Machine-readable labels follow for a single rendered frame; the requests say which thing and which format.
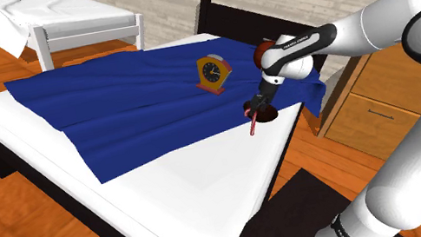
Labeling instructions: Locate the blue blanket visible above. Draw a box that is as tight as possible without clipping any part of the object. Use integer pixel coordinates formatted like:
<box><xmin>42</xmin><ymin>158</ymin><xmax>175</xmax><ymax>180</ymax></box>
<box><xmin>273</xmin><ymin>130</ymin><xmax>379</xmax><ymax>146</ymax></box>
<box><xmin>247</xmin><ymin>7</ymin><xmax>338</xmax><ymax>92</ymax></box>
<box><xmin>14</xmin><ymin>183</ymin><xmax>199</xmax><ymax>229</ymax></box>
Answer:
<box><xmin>1</xmin><ymin>18</ymin><xmax>338</xmax><ymax>198</ymax></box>

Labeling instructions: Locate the red pen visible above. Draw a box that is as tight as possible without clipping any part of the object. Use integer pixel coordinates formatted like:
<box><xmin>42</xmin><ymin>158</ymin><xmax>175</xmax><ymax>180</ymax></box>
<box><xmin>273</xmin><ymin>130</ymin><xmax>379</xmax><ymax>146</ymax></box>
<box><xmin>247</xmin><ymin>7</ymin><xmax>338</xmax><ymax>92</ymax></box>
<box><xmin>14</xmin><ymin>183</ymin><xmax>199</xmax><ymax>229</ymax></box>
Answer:
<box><xmin>242</xmin><ymin>103</ymin><xmax>262</xmax><ymax>138</ymax></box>

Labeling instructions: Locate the red-brown ball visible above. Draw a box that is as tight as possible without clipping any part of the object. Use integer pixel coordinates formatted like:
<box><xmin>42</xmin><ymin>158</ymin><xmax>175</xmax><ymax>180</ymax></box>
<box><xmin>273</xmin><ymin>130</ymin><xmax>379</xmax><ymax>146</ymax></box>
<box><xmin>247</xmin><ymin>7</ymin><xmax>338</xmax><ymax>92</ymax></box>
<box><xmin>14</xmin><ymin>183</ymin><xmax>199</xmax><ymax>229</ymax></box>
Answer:
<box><xmin>250</xmin><ymin>39</ymin><xmax>281</xmax><ymax>72</ymax></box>

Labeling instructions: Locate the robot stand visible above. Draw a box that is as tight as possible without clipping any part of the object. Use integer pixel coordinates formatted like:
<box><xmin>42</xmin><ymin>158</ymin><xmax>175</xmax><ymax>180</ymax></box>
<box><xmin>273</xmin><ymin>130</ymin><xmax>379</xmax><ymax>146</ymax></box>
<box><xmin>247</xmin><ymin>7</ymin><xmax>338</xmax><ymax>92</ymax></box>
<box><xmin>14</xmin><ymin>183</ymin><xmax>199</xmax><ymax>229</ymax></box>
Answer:
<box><xmin>220</xmin><ymin>152</ymin><xmax>408</xmax><ymax>237</ymax></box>

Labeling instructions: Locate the black bed with white mattress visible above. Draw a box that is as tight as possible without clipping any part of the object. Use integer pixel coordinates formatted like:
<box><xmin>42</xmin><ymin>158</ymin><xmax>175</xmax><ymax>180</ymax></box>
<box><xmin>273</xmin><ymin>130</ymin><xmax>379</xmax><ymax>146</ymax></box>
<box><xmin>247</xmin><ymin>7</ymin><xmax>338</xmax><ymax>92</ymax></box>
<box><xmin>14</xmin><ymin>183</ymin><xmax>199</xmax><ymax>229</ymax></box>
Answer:
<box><xmin>0</xmin><ymin>0</ymin><xmax>360</xmax><ymax>237</ymax></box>

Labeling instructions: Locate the wooden chest of drawers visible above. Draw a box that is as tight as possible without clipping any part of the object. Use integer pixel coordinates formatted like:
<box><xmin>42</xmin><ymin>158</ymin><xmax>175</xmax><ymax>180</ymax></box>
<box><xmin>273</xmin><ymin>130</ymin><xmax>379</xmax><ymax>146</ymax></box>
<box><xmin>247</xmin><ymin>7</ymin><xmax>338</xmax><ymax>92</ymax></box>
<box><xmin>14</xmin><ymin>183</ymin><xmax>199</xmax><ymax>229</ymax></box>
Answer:
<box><xmin>302</xmin><ymin>39</ymin><xmax>421</xmax><ymax>219</ymax></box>

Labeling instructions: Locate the white bed with white sheet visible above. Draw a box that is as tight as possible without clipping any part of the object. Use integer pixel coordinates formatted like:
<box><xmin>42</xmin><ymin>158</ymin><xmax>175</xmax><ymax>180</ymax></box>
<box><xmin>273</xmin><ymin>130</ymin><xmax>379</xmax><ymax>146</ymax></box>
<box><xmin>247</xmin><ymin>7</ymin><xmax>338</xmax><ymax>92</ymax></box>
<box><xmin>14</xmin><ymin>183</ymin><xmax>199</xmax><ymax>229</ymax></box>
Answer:
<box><xmin>0</xmin><ymin>0</ymin><xmax>151</xmax><ymax>81</ymax></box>

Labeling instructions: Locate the yellow clock with red base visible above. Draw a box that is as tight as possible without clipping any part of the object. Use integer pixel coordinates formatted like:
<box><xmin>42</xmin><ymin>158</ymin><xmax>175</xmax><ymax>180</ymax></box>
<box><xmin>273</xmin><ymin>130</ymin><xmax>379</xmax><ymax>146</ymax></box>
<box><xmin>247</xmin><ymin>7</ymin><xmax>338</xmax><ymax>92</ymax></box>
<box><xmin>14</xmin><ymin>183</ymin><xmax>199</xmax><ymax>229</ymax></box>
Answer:
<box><xmin>191</xmin><ymin>50</ymin><xmax>238</xmax><ymax>101</ymax></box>

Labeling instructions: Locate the dark brown round dish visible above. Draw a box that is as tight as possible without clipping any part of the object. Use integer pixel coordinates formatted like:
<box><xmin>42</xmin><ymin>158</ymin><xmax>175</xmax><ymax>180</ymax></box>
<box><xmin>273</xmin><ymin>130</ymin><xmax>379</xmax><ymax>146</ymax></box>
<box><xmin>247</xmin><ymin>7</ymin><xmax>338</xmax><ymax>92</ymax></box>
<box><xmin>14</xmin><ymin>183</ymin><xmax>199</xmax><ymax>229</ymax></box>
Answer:
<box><xmin>253</xmin><ymin>103</ymin><xmax>281</xmax><ymax>126</ymax></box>

